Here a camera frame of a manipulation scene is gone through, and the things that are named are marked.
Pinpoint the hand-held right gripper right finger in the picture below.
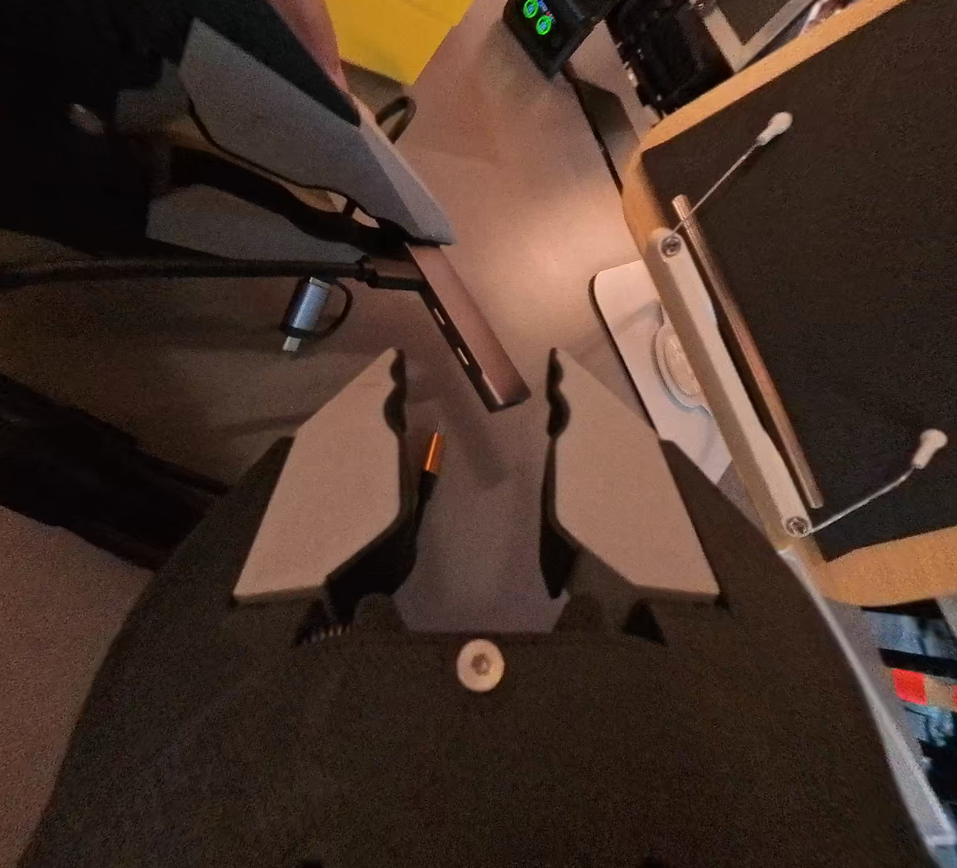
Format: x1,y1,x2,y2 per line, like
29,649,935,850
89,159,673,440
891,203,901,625
540,348,721,601

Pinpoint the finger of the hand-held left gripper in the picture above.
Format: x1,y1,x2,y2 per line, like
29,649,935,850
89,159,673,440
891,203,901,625
144,182,378,264
178,18,459,246

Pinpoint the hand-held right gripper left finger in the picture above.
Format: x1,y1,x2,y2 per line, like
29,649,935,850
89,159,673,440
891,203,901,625
233,348,417,605

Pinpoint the black braided hub cable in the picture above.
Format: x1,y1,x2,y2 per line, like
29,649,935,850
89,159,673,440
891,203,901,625
0,257,429,292

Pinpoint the black usb-c cable orange plug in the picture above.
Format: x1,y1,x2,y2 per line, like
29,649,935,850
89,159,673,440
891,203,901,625
413,423,447,514

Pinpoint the dark grey usb hub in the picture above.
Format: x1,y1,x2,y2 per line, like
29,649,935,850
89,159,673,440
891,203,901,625
406,242,532,413

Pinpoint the black electronic equipment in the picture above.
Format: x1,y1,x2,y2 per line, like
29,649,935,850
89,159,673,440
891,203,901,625
607,0,722,118

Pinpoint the wooden framed black board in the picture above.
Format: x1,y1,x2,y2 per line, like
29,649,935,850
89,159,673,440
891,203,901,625
623,0,957,609

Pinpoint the black cable loop on table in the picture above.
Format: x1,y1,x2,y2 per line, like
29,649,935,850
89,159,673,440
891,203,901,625
279,275,354,355

